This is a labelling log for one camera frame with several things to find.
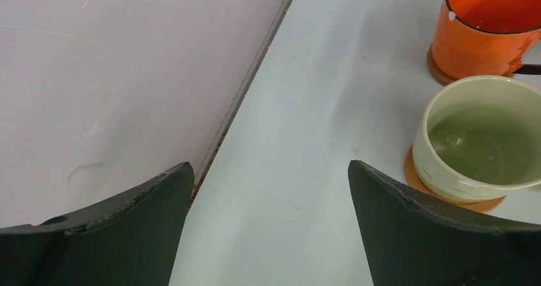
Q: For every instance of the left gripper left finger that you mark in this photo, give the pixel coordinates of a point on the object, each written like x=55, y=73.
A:
x=128, y=239

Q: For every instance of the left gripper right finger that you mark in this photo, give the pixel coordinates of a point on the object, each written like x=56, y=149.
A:
x=412, y=238

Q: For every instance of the light wood coaster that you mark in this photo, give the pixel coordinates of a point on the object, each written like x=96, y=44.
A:
x=415, y=182
x=449, y=62

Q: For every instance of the light green mug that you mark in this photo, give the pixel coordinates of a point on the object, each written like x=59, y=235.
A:
x=479, y=139

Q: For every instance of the orange mug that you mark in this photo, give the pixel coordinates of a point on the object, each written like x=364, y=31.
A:
x=507, y=25

